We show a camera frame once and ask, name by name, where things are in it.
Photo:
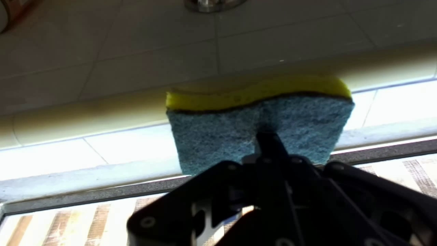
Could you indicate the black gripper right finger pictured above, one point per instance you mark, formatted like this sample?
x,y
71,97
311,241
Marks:
x,y
337,204

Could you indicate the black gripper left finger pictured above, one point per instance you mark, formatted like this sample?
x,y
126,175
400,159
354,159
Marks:
x,y
187,215

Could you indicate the yellow and blue sponge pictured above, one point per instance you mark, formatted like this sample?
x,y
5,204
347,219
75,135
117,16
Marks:
x,y
307,112

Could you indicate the chrome wall faucet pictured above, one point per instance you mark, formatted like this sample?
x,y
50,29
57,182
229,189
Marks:
x,y
212,6

